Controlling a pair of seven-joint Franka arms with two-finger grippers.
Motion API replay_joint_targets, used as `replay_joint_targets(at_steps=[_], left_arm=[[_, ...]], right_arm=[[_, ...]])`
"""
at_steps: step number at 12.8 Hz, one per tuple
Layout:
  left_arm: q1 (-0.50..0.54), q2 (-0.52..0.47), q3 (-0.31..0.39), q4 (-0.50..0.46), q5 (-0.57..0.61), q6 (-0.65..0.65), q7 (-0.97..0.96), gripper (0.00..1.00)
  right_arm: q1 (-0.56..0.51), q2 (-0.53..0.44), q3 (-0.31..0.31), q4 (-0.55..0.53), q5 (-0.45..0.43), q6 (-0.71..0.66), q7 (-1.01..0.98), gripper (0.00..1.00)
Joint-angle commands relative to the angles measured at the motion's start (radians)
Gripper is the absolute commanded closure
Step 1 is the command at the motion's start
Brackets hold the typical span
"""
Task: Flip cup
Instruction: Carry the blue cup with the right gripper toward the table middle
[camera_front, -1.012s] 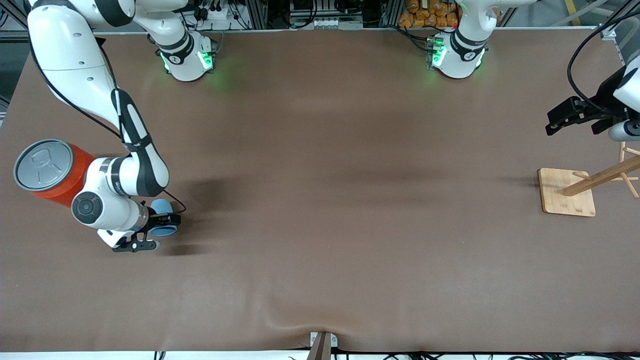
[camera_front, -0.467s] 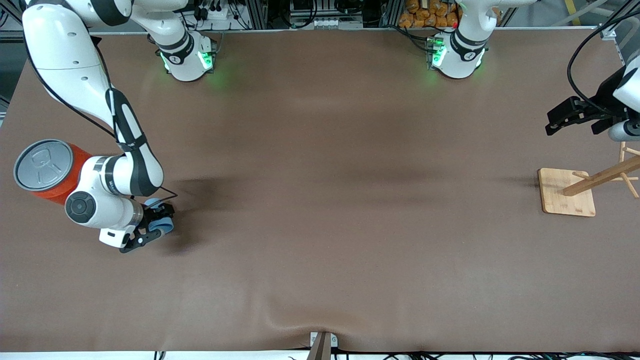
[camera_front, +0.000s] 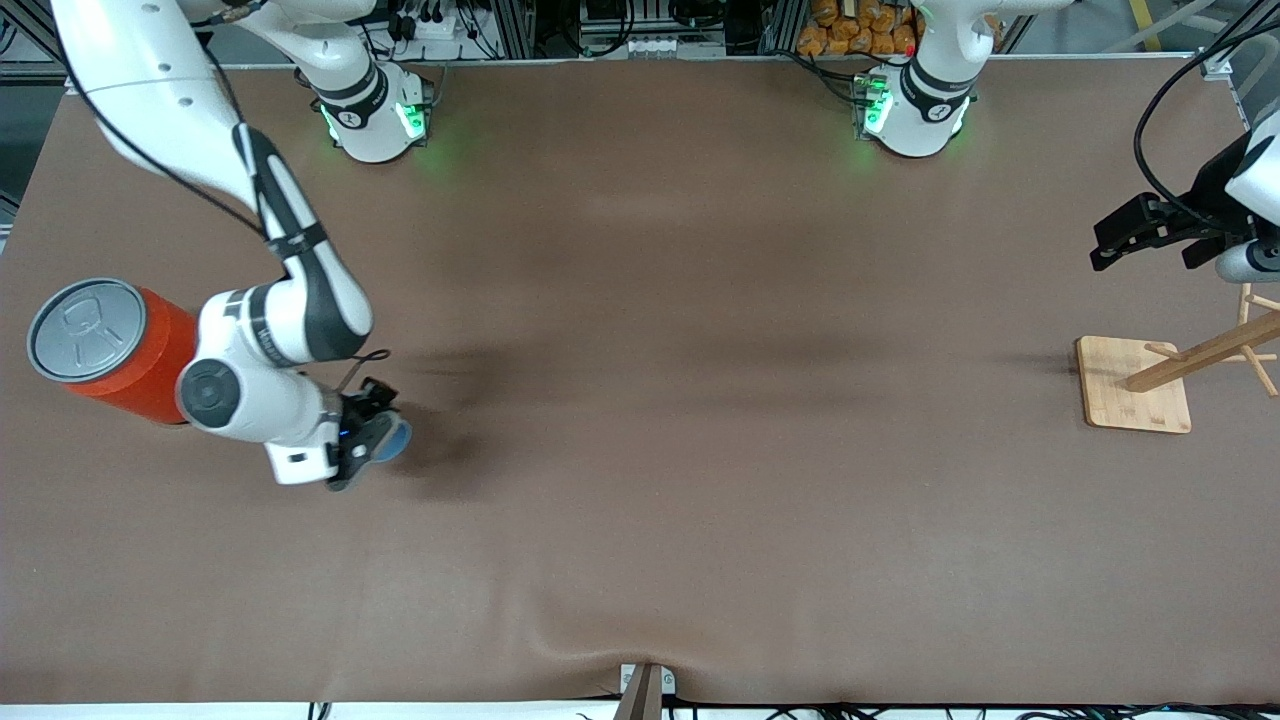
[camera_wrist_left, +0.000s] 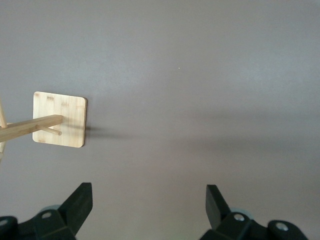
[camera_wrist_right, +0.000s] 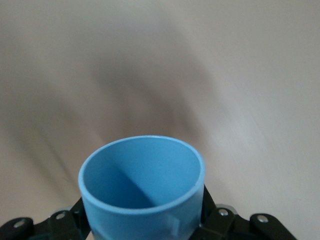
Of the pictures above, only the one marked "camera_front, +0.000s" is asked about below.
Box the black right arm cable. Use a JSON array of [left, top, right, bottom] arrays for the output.
[[75, 40, 393, 396]]

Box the orange snack bags pile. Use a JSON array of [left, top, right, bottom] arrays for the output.
[[797, 0, 926, 58]]

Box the white power strip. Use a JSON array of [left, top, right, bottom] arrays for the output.
[[395, 0, 471, 41]]

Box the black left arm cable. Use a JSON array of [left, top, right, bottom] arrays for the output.
[[1133, 0, 1280, 236]]

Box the wooden mug rack stand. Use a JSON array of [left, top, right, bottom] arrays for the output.
[[1075, 283, 1280, 434]]

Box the grey bracket with brown post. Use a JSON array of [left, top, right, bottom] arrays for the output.
[[612, 662, 677, 720]]

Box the light blue plastic cup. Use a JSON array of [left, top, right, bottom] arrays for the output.
[[372, 418, 414, 467]]

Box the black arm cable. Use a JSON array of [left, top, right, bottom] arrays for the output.
[[1133, 0, 1280, 236], [75, 40, 393, 396]]

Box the brown table cloth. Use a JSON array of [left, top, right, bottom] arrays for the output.
[[0, 55, 1280, 706]]

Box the orange can with silver lid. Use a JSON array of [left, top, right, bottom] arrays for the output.
[[27, 278, 201, 426]]

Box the aluminium profile frame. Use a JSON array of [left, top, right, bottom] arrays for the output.
[[0, 0, 1280, 96]]

